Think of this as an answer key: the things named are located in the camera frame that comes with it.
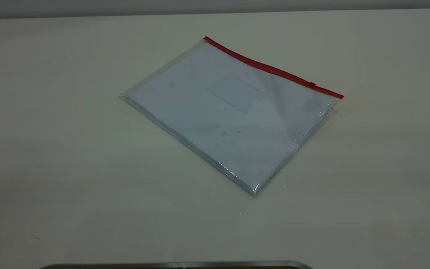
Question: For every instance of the clear plastic zipper bag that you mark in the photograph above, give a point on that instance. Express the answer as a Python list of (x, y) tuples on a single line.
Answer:
[(215, 112)]

